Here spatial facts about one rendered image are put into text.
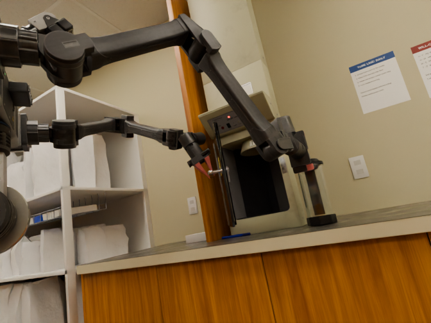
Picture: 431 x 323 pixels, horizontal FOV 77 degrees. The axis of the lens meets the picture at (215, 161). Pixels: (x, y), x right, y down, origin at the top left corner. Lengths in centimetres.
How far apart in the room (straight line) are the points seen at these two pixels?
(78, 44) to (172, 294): 89
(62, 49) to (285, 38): 143
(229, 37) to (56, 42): 96
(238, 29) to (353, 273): 115
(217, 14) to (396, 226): 126
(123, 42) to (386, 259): 88
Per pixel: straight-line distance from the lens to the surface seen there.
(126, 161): 231
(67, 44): 70
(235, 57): 142
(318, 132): 163
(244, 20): 150
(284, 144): 81
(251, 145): 127
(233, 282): 101
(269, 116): 121
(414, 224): 85
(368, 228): 85
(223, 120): 125
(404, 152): 160
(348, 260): 89
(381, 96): 166
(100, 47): 74
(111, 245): 203
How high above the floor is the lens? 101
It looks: 13 degrees up
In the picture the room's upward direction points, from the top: 11 degrees counter-clockwise
